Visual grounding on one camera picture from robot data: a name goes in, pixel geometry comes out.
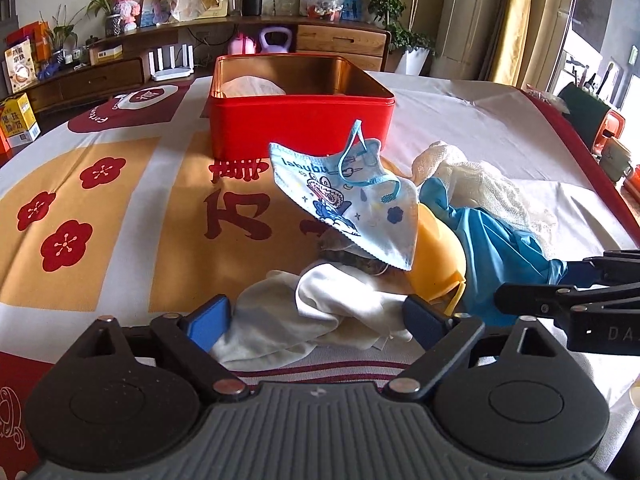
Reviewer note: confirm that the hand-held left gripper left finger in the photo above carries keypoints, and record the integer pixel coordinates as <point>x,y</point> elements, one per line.
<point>207,325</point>

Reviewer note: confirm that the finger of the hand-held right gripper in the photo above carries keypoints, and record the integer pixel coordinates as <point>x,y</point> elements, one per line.
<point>525,297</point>
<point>617,261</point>

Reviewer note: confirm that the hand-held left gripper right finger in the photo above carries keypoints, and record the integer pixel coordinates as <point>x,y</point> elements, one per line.
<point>422,322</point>

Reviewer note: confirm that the brown patterned hair scrunchie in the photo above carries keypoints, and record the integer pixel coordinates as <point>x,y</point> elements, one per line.
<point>332,242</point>

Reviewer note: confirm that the white gauze cloth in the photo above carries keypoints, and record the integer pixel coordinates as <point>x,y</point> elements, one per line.
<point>480,180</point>

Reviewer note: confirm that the blue printed face mask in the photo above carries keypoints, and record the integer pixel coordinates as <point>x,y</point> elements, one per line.
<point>340,195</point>

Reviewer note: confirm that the red tin box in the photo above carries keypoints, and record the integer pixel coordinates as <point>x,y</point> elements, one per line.
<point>250,125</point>

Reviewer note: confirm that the red and yellow printed tablecloth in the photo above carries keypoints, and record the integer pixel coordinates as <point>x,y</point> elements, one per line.
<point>125,240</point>

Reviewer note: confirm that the orange container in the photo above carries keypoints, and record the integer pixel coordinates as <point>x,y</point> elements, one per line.
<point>611,130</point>

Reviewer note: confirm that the white router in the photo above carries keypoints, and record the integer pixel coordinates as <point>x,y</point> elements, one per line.
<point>172,74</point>

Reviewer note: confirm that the yellow curtain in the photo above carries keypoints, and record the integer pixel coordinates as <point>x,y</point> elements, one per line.
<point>515,20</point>

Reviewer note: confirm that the yellow carton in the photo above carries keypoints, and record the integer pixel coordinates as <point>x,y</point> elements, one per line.
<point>20,120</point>

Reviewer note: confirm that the pink small case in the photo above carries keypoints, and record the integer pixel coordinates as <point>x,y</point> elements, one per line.
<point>240,46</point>

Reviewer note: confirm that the white column air conditioner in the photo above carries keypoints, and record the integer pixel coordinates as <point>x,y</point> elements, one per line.
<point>465,20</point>

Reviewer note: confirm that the purple kettlebell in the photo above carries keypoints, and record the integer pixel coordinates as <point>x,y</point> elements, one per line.
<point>275,46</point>

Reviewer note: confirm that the small white and yellow box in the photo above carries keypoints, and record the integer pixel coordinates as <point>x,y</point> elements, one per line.
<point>106,54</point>

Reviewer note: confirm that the wooden TV cabinet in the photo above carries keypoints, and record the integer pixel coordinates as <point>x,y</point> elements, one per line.
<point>330,40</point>

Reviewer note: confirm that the plant in patterned pot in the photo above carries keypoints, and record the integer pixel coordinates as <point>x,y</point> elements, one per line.
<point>114,25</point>

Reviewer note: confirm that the large plant in white pot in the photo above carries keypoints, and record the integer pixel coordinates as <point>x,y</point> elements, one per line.
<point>395,5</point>

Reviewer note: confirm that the small thin-leaf potted plant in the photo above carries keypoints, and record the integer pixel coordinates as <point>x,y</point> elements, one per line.
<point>65,35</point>

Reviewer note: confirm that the blue bag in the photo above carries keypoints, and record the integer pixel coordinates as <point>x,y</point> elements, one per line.
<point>355,5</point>

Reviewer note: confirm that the pink plush toy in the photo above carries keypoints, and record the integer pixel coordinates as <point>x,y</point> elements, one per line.
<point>127,5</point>

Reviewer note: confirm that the orange paper bag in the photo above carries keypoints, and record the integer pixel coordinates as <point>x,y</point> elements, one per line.
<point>30,40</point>

